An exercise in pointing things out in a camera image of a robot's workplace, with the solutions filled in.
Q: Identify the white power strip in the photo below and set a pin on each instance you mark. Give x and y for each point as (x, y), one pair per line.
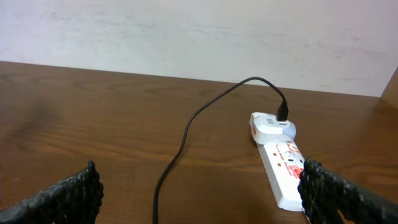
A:
(283, 164)

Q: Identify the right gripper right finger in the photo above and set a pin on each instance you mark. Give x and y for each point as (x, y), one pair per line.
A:
(329, 198)

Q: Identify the white USB charger adapter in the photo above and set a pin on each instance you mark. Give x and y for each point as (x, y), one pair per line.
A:
(266, 130)

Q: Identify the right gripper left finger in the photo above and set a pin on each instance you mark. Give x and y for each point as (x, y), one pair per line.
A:
(76, 199)

